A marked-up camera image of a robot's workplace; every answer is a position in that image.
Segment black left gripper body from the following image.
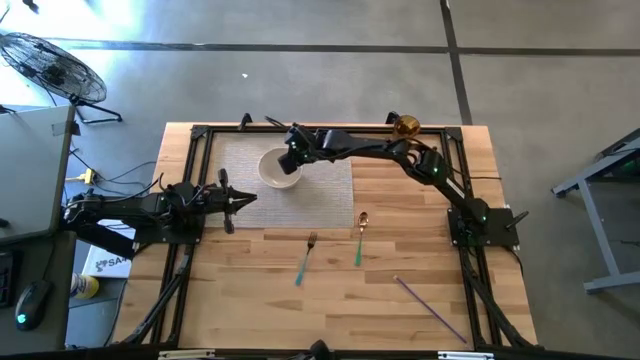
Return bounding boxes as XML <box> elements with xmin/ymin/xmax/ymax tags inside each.
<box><xmin>199</xmin><ymin>168</ymin><xmax>237</xmax><ymax>235</ymax></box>

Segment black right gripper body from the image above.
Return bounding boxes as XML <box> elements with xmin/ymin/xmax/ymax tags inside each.
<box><xmin>276</xmin><ymin>147</ymin><xmax>305</xmax><ymax>176</ymax></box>

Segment spoon with green handle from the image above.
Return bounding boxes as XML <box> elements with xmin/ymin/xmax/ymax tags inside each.
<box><xmin>353</xmin><ymin>210</ymin><xmax>371</xmax><ymax>268</ymax></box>

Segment white ceramic bowl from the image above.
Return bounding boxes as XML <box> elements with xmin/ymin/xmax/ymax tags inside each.
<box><xmin>257</xmin><ymin>146</ymin><xmax>305</xmax><ymax>191</ymax></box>

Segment grey woven placemat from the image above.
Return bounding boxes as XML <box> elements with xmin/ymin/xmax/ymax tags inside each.
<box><xmin>205</xmin><ymin>132</ymin><xmax>356</xmax><ymax>230</ymax></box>

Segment amber plastic cup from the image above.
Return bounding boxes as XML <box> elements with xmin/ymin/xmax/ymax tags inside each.
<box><xmin>392</xmin><ymin>114</ymin><xmax>422</xmax><ymax>141</ymax></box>

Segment white cardboard box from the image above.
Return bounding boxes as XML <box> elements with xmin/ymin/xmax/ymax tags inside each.
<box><xmin>81</xmin><ymin>243</ymin><xmax>135</xmax><ymax>280</ymax></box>

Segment yellow and white canister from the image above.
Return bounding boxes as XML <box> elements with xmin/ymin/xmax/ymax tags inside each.
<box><xmin>69</xmin><ymin>272</ymin><xmax>101</xmax><ymax>301</ymax></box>

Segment grey desk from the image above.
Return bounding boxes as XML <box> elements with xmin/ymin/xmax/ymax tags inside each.
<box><xmin>0</xmin><ymin>104</ymin><xmax>77</xmax><ymax>246</ymax></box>

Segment black floor fan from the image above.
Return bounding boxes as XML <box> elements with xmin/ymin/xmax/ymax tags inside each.
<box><xmin>0</xmin><ymin>31</ymin><xmax>124</xmax><ymax>125</ymax></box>

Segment black computer mouse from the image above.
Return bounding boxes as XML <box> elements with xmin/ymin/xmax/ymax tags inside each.
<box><xmin>14</xmin><ymin>279</ymin><xmax>54</xmax><ymax>333</ymax></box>

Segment black keyboard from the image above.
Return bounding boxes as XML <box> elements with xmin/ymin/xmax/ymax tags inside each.
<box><xmin>0</xmin><ymin>248</ymin><xmax>22</xmax><ymax>309</ymax></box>

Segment grey metal table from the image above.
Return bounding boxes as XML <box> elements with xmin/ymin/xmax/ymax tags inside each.
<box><xmin>550</xmin><ymin>126</ymin><xmax>640</xmax><ymax>296</ymax></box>

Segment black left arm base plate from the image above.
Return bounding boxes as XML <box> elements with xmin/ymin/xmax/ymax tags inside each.
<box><xmin>133</xmin><ymin>213</ymin><xmax>207</xmax><ymax>247</ymax></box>

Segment black aluminium table frame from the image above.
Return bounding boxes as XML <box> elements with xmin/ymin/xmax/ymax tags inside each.
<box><xmin>112</xmin><ymin>123</ymin><xmax>540</xmax><ymax>352</ymax></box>

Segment fork with blue handle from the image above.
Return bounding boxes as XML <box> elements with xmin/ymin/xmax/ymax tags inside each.
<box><xmin>294</xmin><ymin>230</ymin><xmax>319</xmax><ymax>288</ymax></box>

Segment black floor cables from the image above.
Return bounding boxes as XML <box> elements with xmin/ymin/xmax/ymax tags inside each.
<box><xmin>68</xmin><ymin>147</ymin><xmax>160</xmax><ymax>202</ymax></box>

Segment black table-level camera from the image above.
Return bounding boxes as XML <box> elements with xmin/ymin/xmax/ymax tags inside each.
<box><xmin>305</xmin><ymin>338</ymin><xmax>337</xmax><ymax>360</ymax></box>

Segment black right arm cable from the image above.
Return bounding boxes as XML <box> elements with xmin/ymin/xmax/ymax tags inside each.
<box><xmin>447</xmin><ymin>167</ymin><xmax>503</xmax><ymax>181</ymax></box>

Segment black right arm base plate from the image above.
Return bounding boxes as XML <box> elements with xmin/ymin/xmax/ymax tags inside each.
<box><xmin>446</xmin><ymin>206</ymin><xmax>530</xmax><ymax>248</ymax></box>

